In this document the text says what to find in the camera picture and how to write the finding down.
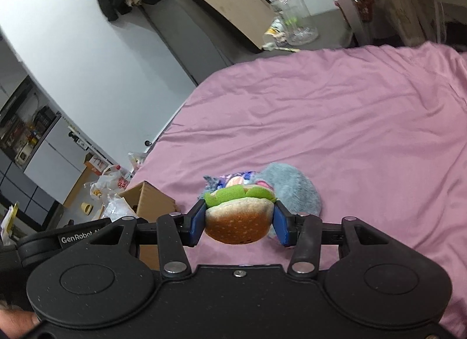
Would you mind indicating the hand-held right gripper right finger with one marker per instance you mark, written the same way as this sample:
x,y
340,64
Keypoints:
x,y
281,228

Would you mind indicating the crumpled clear plastic bag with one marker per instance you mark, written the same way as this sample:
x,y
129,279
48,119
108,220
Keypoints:
x,y
116,207

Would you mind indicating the small clear plastic bag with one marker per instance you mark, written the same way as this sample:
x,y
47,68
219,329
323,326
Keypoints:
x,y
137,162

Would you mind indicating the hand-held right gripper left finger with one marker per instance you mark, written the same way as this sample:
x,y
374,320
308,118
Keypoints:
x,y
197,223

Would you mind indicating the person's left hand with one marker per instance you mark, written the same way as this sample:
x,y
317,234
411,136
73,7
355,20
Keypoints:
x,y
14,322

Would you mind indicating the small yellow cup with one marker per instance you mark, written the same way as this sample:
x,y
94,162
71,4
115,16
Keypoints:
x,y
87,208

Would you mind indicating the grey storage cabinet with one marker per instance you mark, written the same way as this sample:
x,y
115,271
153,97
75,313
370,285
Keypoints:
x,y
47,156

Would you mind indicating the pink bed sheet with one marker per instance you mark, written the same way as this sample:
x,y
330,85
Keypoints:
x,y
328,105

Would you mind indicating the brown cardboard box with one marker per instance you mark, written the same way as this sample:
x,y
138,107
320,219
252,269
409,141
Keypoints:
x,y
153,196

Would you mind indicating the large clear glass jar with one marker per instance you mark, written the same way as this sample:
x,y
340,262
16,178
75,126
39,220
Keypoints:
x,y
295,10

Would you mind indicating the white plastic bag red print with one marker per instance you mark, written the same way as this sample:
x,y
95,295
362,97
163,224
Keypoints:
x,y
109,178

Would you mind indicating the dark grey door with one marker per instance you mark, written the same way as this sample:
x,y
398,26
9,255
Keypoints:
x,y
189,39

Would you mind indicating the burger plush toy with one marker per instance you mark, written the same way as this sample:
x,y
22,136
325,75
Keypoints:
x,y
237,223

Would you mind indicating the grey fluffy plush toy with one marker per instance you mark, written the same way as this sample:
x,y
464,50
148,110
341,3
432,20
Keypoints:
x,y
293,185

